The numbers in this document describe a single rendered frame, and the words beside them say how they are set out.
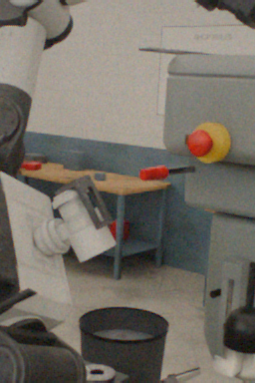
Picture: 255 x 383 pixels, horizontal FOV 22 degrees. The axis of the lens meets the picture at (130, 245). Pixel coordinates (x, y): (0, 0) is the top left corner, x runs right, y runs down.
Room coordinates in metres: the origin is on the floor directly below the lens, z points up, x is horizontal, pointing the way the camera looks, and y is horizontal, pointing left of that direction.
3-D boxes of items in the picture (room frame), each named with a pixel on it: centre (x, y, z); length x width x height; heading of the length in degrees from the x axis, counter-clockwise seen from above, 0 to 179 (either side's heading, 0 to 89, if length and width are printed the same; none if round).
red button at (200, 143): (0.97, -0.10, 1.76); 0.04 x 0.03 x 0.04; 51
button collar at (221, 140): (0.99, -0.11, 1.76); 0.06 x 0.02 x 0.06; 51
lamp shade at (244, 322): (0.95, -0.19, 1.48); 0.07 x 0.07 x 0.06
